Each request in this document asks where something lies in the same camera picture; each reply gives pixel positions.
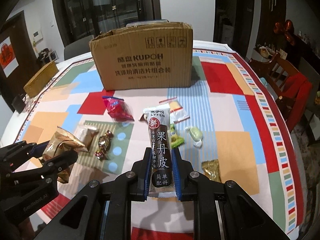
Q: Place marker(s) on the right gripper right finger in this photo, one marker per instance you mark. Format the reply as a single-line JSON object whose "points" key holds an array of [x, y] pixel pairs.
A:
{"points": [[181, 170]]}

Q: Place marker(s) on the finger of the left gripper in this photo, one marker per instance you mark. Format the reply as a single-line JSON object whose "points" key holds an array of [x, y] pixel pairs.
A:
{"points": [[20, 152], [50, 168]]}

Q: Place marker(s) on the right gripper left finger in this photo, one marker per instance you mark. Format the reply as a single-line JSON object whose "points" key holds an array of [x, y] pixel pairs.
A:
{"points": [[141, 183]]}

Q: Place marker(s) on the black haw roll snack bar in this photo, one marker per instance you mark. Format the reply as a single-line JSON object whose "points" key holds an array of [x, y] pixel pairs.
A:
{"points": [[162, 182]]}

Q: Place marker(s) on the brown gold snack bag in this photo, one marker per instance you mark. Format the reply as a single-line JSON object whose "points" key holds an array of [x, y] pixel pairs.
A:
{"points": [[62, 141]]}

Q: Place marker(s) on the green yellow snack packet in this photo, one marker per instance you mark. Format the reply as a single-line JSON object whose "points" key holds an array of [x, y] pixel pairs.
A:
{"points": [[176, 140]]}

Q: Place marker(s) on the gold foil candy packet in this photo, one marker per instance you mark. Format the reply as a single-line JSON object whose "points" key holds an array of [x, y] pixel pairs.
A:
{"points": [[211, 169]]}

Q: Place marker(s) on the pale green candy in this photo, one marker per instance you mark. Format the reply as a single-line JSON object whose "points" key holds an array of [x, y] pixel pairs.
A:
{"points": [[196, 135]]}

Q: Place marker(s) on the white brown snack packet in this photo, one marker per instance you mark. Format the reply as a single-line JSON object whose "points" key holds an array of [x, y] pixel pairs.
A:
{"points": [[85, 133]]}

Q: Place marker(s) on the dark red foil candy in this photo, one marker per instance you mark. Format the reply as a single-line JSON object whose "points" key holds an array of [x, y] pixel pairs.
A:
{"points": [[104, 144]]}

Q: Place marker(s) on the clear yellow cracker packet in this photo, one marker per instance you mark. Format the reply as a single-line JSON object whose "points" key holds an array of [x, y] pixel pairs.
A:
{"points": [[177, 112]]}

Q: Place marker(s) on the black mug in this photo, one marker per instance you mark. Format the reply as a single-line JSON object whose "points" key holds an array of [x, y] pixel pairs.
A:
{"points": [[18, 103]]}

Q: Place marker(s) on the colourful patterned tablecloth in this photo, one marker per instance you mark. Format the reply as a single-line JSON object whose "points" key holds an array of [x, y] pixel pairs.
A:
{"points": [[227, 114]]}

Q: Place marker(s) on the red blue snack bag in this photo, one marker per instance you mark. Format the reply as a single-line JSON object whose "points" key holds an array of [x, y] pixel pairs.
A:
{"points": [[117, 108]]}

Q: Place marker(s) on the red white door poster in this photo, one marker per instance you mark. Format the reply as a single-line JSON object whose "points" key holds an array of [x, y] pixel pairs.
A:
{"points": [[7, 57]]}

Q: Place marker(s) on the white shoe rack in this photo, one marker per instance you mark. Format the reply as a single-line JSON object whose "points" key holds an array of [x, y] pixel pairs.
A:
{"points": [[46, 56]]}

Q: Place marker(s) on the brown cardboard box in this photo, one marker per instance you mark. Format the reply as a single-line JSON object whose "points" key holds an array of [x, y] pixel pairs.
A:
{"points": [[157, 55]]}

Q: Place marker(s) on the grey chair left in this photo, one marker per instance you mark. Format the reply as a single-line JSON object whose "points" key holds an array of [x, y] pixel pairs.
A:
{"points": [[78, 47]]}

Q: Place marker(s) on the grey chair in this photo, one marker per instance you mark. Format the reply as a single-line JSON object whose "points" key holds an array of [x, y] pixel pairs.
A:
{"points": [[149, 22], [78, 47]]}

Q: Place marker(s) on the red wooden chair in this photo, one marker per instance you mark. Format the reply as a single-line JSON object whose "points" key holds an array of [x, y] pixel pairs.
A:
{"points": [[289, 84]]}

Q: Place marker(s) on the white low side table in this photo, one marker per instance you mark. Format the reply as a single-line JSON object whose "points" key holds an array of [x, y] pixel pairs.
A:
{"points": [[264, 54]]}

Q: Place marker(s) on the grey chair centre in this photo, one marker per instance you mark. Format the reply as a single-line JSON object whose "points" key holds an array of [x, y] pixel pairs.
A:
{"points": [[149, 22]]}

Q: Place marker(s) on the black framed glass door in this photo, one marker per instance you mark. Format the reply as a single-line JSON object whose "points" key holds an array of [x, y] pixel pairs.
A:
{"points": [[77, 19]]}

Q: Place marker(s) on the red heart balloons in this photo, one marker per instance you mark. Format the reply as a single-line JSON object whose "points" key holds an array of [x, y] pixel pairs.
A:
{"points": [[287, 29]]}

